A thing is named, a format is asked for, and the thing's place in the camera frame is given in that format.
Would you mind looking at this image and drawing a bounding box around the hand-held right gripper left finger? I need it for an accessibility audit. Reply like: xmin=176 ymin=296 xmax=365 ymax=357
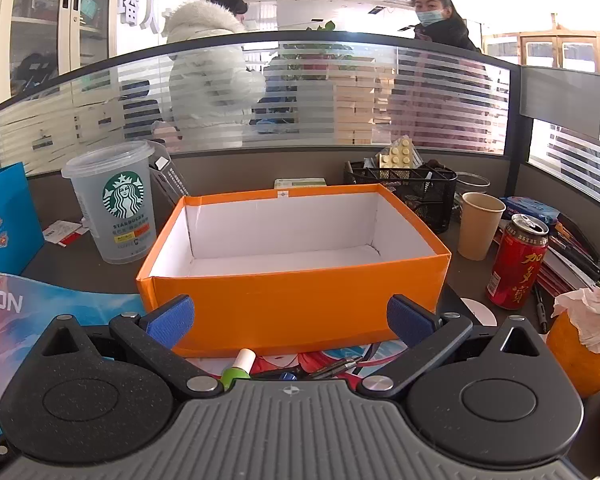
xmin=30 ymin=296 xmax=220 ymax=401

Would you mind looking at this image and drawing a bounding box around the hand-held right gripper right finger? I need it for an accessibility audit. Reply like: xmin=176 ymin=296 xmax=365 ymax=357
xmin=357 ymin=294 xmax=548 ymax=402

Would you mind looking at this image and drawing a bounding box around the orange cardboard box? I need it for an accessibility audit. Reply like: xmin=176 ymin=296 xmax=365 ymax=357
xmin=136 ymin=183 xmax=452 ymax=358

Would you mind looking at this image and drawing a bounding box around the white round coaster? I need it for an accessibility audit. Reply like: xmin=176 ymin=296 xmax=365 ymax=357
xmin=452 ymin=297 xmax=497 ymax=327

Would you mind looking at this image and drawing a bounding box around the green white lip balm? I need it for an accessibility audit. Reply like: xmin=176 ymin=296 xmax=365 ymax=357
xmin=220 ymin=348 xmax=257 ymax=390

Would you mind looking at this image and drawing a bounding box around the black metal pen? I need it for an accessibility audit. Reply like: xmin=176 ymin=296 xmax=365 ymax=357
xmin=310 ymin=356 xmax=363 ymax=380

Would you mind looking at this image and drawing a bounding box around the beige paper cup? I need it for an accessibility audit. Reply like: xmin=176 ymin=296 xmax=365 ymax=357
xmin=457 ymin=192 xmax=507 ymax=262

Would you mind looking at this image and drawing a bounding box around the red drink can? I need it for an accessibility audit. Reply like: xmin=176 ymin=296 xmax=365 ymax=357
xmin=486 ymin=213 xmax=550 ymax=310

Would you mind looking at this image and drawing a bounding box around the clear plastic coffee cup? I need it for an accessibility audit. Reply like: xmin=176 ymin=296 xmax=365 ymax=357
xmin=61 ymin=141 xmax=157 ymax=266

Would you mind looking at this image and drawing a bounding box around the black mesh desk organiser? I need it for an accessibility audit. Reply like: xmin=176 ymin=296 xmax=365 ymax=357
xmin=343 ymin=160 xmax=458 ymax=233

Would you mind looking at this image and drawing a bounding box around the black printed card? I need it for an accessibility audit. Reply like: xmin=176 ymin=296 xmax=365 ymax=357
xmin=147 ymin=141 xmax=193 ymax=206

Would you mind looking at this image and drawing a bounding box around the red white small packet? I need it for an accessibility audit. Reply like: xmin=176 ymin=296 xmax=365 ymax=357
xmin=42 ymin=220 xmax=88 ymax=248

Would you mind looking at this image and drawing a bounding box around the blue printed box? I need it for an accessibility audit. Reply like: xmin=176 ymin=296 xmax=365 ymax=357
xmin=500 ymin=196 xmax=561 ymax=225

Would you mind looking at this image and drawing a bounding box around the yellow building block plate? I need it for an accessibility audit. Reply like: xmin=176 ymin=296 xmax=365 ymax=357
xmin=377 ymin=137 xmax=416 ymax=169

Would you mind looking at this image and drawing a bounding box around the orange fruit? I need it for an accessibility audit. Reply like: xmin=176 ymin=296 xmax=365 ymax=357
xmin=546 ymin=310 xmax=600 ymax=398

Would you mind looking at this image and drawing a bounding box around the stack of books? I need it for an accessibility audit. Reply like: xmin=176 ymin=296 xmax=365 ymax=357
xmin=495 ymin=215 xmax=600 ymax=296

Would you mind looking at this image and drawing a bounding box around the green white small box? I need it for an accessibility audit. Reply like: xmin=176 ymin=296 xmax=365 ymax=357
xmin=274 ymin=177 xmax=327 ymax=191

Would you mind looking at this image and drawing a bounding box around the blue paper bag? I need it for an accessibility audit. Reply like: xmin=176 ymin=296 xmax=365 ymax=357
xmin=0 ymin=162 xmax=46 ymax=277

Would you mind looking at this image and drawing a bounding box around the black office chair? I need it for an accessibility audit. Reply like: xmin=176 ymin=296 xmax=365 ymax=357
xmin=117 ymin=79 xmax=166 ymax=141

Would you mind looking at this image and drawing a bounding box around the stack of wooden boxes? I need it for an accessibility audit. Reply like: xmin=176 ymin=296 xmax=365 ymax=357
xmin=332 ymin=57 xmax=396 ymax=146

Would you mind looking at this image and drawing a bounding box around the striped glass desk partition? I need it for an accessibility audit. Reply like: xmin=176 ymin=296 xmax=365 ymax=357
xmin=0 ymin=30 xmax=521 ymax=176

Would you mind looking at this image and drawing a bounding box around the grey side partition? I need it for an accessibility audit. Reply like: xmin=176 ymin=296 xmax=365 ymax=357
xmin=520 ymin=65 xmax=600 ymax=211

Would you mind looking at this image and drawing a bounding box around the green potted plant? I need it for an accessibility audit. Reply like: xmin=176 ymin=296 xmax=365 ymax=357
xmin=280 ymin=21 xmax=356 ymax=81

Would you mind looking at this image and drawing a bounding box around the wooden shelf unit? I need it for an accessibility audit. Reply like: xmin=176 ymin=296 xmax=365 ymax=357
xmin=482 ymin=30 xmax=600 ymax=81

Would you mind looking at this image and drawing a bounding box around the white glass-door cabinet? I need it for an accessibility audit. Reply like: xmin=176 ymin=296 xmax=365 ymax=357
xmin=0 ymin=0 xmax=120 ymax=106

